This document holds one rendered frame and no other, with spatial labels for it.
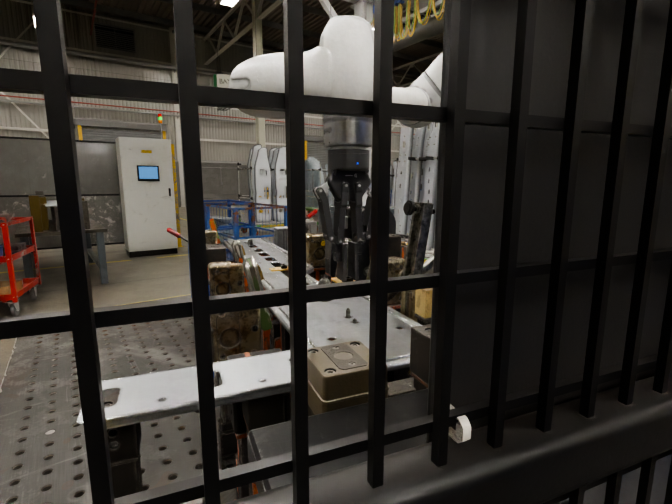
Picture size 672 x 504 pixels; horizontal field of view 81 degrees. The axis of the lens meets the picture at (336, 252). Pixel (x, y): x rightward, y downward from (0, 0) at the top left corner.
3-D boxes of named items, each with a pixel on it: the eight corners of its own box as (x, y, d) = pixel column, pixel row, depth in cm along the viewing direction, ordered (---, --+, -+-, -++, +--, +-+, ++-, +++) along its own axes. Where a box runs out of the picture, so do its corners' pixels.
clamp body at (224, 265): (207, 379, 113) (200, 261, 107) (250, 372, 118) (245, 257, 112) (210, 395, 105) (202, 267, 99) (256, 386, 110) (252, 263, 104)
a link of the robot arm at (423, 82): (381, 102, 114) (419, 66, 108) (397, 108, 130) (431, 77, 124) (409, 138, 113) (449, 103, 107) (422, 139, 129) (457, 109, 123)
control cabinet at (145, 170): (129, 258, 673) (115, 107, 631) (125, 253, 717) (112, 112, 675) (178, 253, 717) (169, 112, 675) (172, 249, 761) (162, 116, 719)
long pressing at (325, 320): (216, 242, 179) (216, 239, 178) (265, 240, 187) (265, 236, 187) (329, 383, 53) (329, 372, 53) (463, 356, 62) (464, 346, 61)
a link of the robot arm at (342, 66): (386, 117, 72) (321, 121, 77) (388, 25, 70) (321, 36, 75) (367, 107, 63) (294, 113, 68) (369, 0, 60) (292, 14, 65)
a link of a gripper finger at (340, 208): (351, 182, 70) (343, 181, 69) (345, 245, 71) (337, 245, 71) (341, 182, 73) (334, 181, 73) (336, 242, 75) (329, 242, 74)
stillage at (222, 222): (189, 251, 736) (186, 200, 720) (231, 248, 779) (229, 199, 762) (207, 262, 637) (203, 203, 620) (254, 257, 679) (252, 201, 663)
